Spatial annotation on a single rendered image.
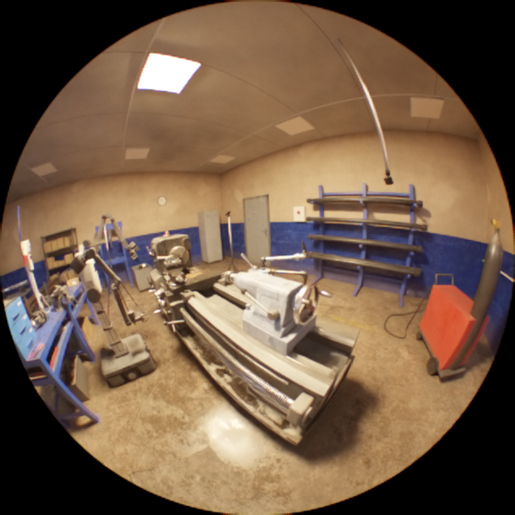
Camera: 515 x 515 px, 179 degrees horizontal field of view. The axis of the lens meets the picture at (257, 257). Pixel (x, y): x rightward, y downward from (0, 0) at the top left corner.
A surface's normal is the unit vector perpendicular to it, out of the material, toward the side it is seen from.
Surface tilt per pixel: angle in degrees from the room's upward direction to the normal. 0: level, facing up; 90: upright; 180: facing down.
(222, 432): 0
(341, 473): 0
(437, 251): 90
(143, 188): 90
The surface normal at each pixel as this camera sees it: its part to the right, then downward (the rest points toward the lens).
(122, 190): 0.70, 0.14
